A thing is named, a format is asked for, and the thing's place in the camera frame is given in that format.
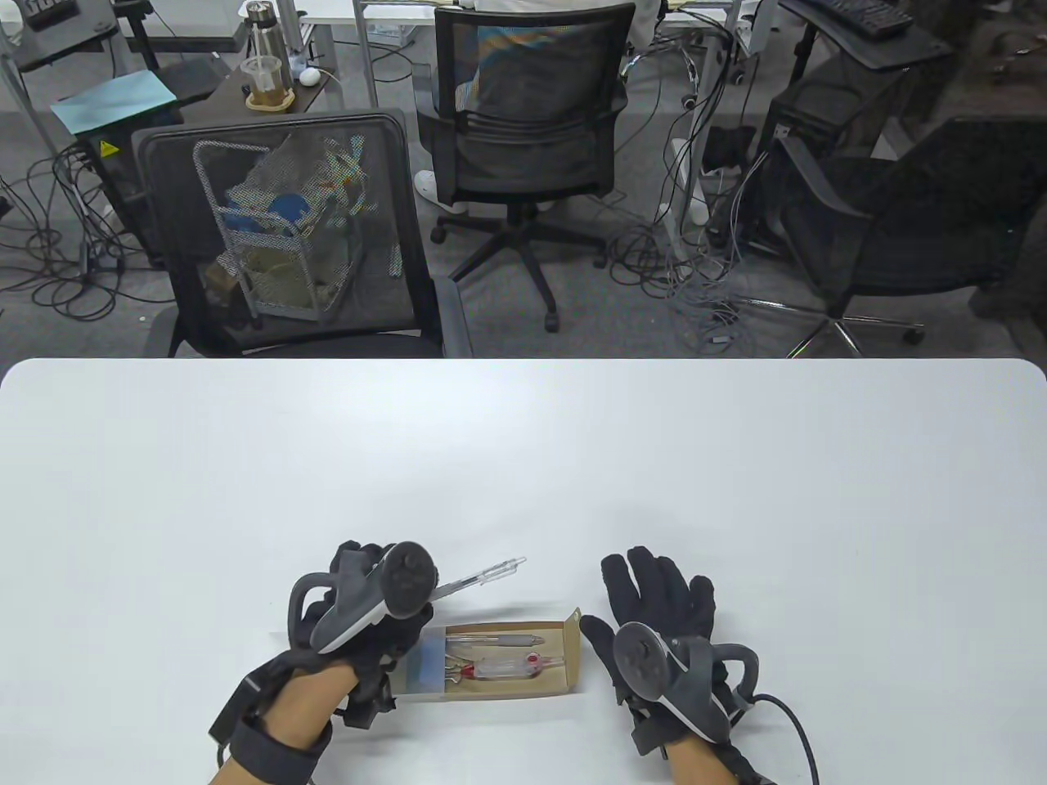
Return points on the person's left hand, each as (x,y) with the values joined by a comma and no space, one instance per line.
(348,560)

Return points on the person's right hand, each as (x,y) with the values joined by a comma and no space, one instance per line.
(654,589)

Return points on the blue binder clip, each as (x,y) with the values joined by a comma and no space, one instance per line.
(427,666)

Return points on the clear grey-grip retractable pen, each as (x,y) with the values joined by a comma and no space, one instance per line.
(483,576)

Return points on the slim grey retractable pen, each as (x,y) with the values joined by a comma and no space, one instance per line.
(515,640)

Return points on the beige pull-out pencil case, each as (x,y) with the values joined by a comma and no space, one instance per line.
(523,688)

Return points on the clear red correction pen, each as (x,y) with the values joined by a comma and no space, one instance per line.
(507,669)

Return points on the person's left forearm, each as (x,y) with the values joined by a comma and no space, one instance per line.
(303,703)

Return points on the person's right forearm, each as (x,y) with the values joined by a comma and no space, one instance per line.
(695,769)

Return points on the grey hand tracker controller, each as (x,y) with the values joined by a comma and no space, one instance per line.
(409,576)
(642,658)

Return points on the black mesh-back chair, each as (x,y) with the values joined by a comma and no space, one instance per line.
(327,347)

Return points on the black cabinet yellow label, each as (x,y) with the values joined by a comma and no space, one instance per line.
(114,188)

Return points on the black swivel office chair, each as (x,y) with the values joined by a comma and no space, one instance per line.
(523,155)

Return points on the black chair chrome base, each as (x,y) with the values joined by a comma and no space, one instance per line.
(924,229)

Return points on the wooden coaster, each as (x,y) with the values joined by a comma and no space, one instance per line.
(271,103)

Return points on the dark brown side desk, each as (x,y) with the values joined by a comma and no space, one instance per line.
(229,106)

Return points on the white computer mouse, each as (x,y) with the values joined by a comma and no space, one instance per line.
(309,76)

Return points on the clear plastic cup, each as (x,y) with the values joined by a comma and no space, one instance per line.
(263,82)

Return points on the black flat tray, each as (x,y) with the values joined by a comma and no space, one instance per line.
(192,78)

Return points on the teal folder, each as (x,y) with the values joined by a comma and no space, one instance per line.
(114,102)

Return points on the steel water bottle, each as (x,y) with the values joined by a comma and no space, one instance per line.
(263,37)

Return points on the black keyboard desk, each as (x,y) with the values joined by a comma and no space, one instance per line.
(900,53)

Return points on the black stand desk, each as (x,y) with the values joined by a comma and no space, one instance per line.
(65,37)

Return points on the black keyboard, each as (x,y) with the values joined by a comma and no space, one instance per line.
(859,15)

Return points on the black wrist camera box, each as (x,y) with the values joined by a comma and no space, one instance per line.
(237,703)

